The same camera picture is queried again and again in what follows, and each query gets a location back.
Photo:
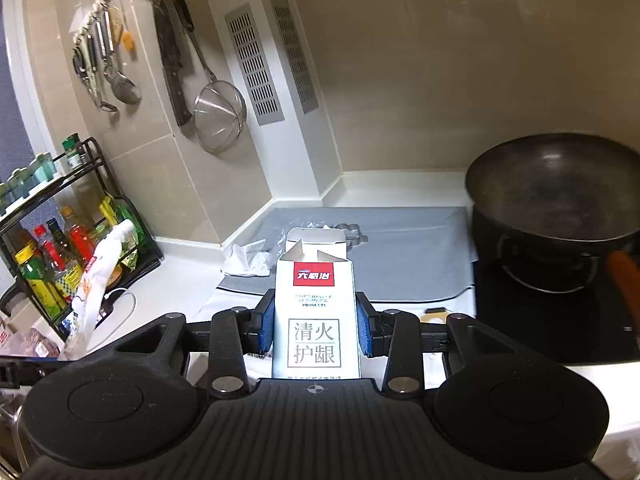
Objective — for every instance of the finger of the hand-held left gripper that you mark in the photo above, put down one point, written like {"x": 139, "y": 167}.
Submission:
{"x": 10, "y": 372}

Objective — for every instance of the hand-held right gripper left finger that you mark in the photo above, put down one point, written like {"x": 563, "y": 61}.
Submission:
{"x": 267, "y": 327}

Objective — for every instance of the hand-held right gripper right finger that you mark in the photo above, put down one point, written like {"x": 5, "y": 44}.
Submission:
{"x": 365, "y": 330}

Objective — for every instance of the white green toothpaste box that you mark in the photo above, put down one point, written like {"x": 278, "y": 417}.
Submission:
{"x": 315, "y": 310}

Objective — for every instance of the white tissue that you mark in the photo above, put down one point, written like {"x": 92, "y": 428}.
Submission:
{"x": 247, "y": 260}

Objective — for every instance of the white spouted pouch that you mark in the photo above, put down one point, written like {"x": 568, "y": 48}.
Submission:
{"x": 97, "y": 275}

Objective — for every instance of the packaged raw meat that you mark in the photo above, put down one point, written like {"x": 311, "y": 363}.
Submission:
{"x": 30, "y": 342}

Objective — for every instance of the white paper geometric print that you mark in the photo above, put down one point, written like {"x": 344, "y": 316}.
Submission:
{"x": 230, "y": 305}

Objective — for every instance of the steel pot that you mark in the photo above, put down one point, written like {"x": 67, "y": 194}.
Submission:
{"x": 12, "y": 430}

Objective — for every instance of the grey counter mat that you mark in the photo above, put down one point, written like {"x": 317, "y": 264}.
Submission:
{"x": 415, "y": 255}

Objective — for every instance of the dark green cap bottle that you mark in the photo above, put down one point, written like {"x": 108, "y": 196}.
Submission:
{"x": 54, "y": 232}

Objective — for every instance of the red label oil bottle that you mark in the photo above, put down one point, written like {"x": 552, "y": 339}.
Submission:
{"x": 80, "y": 240}

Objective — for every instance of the black stove top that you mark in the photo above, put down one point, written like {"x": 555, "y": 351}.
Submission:
{"x": 550, "y": 325}

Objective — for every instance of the yellow green snack bags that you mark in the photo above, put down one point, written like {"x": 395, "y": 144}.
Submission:
{"x": 112, "y": 215}

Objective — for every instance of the black wok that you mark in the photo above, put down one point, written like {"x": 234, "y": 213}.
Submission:
{"x": 550, "y": 195}

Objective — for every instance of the green cap spice jar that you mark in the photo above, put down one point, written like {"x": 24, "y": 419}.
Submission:
{"x": 74, "y": 147}

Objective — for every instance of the hanging metal utensil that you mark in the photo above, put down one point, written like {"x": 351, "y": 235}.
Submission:
{"x": 106, "y": 102}

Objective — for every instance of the hanging metal spoon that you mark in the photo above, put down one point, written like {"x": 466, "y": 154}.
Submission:
{"x": 125, "y": 87}

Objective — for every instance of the small orange hanging tool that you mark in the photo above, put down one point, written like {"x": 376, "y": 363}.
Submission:
{"x": 129, "y": 41}

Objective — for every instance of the grey wall vent grille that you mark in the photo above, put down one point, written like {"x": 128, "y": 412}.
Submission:
{"x": 255, "y": 65}
{"x": 295, "y": 55}

